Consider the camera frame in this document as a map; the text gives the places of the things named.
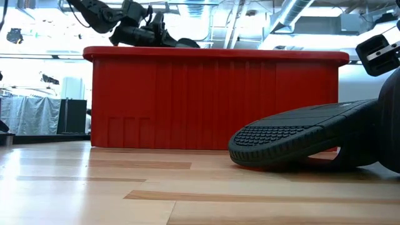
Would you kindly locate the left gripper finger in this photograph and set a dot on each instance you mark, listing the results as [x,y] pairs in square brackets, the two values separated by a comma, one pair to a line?
[175,42]

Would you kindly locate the black rubber slide sandal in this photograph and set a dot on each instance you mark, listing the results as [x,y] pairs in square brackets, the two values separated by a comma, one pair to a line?
[390,125]
[281,140]
[190,43]

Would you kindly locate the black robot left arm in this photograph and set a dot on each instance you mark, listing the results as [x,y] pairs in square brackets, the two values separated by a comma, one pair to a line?
[93,15]

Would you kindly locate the red plastic bin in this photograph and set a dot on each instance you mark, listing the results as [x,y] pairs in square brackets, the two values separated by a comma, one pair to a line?
[187,100]

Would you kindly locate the white cabinet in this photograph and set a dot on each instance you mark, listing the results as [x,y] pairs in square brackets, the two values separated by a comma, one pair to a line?
[72,89]

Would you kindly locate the black cabinet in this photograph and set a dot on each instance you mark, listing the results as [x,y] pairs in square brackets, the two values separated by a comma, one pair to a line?
[73,115]

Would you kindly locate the grey cloth cover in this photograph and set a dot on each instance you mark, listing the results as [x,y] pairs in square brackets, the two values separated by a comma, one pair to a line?
[31,115]

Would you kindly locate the silver ventilation duct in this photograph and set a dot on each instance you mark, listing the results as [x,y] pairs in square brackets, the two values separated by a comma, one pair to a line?
[293,12]

